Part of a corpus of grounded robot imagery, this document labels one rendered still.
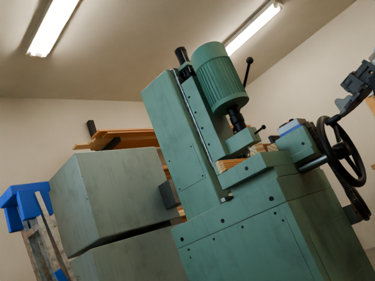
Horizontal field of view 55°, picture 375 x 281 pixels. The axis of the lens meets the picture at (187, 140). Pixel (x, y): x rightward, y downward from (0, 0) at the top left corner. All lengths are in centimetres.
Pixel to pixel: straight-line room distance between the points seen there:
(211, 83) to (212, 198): 51
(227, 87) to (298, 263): 76
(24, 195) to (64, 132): 243
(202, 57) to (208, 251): 84
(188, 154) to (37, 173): 221
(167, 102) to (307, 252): 93
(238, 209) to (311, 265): 31
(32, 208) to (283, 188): 96
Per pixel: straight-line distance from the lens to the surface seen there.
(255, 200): 133
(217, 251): 148
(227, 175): 135
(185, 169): 166
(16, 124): 381
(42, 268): 167
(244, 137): 156
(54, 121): 396
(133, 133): 370
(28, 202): 155
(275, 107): 532
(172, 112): 172
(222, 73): 162
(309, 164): 145
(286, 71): 527
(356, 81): 136
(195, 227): 153
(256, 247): 137
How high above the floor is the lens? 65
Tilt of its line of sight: 17 degrees up
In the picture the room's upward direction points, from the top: 22 degrees counter-clockwise
